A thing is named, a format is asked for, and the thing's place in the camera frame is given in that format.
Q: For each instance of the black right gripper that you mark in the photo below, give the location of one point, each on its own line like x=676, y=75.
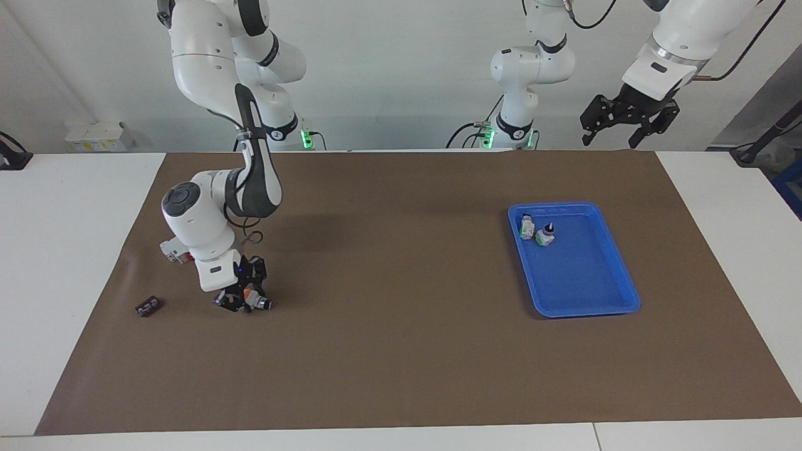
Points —
x=250, y=272

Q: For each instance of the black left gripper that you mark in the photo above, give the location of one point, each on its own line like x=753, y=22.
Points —
x=639, y=103

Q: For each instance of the orange and white selector switch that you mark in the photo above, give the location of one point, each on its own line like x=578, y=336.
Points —
x=257, y=299

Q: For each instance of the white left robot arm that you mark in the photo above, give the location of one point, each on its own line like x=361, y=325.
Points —
x=532, y=69

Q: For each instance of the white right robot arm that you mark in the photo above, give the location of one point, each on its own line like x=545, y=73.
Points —
x=207, y=62

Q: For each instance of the white circuit breaker red lever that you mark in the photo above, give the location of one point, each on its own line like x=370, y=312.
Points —
x=170, y=249

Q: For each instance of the small dark terminal block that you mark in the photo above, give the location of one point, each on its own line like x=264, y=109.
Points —
x=149, y=307

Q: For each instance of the black stand with pole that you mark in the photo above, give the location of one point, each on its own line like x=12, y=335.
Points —
x=761, y=143

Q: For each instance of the blue plastic tray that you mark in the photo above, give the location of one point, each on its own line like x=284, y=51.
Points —
x=583, y=275

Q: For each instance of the brown paper table mat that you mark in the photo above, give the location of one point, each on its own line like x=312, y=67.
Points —
x=401, y=326

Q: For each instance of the blue crate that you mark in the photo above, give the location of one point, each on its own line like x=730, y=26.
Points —
x=791, y=188

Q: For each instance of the green switch with black knob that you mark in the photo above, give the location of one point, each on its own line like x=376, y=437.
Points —
x=545, y=236

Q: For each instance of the green switch with silver barrel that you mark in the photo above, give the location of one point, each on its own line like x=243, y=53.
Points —
x=526, y=228

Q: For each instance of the white wall box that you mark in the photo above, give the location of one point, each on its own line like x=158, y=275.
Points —
x=94, y=136

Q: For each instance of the black clamp mount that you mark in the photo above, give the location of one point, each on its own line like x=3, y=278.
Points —
x=12, y=156

